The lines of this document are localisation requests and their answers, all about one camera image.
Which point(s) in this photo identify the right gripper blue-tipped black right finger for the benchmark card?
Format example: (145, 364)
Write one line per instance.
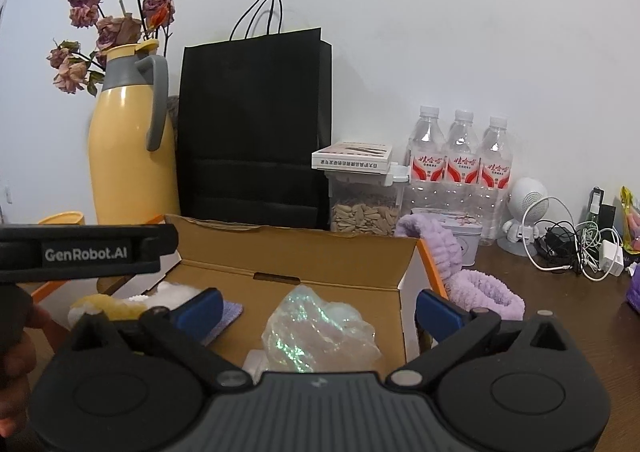
(458, 333)

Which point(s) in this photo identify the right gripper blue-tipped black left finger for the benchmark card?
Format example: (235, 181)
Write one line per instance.
(183, 334)

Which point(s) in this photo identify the plush alpaca toy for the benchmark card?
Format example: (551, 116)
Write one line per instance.
(167, 295)

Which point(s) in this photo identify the iridescent plastic bag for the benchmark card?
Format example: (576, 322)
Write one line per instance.
(307, 334)

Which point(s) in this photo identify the white translucent plastic box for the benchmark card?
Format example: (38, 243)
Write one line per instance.
(256, 363)

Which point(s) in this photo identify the person's left hand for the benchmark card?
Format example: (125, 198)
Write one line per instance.
(18, 355)

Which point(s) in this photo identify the purple fluffy headband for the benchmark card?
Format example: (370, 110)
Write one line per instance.
(465, 288)

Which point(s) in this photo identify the yellow ceramic mug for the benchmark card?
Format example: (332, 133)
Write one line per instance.
(64, 218)

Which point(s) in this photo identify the white tin can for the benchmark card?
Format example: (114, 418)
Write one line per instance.
(465, 228)

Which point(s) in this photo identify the red orange cardboard box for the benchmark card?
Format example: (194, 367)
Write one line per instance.
(380, 276)

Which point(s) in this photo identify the left water bottle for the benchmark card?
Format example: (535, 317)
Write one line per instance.
(427, 161)

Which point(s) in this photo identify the water bottle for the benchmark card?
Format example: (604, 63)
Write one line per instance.
(427, 161)
(463, 165)
(496, 161)

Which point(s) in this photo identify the yellow thermos jug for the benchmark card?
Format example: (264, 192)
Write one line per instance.
(131, 140)

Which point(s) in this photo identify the white round robot gadget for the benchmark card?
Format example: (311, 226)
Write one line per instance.
(527, 204)

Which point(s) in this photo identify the clear container with seeds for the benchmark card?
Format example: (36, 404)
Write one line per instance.
(367, 203)

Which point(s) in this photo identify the middle water bottle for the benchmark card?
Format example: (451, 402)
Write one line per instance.
(463, 165)

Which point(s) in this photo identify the right water bottle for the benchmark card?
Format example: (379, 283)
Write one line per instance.
(496, 161)

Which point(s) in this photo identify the purple tissue pack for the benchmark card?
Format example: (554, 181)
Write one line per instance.
(633, 291)

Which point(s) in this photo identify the small white flat box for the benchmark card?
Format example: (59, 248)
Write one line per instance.
(353, 157)

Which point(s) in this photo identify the colourful snack bag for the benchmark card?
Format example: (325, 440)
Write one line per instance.
(631, 219)

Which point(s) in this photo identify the black paper shopping bag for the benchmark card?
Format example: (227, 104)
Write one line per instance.
(251, 113)

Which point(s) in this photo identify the dried rose bouquet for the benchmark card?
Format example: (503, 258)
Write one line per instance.
(116, 23)

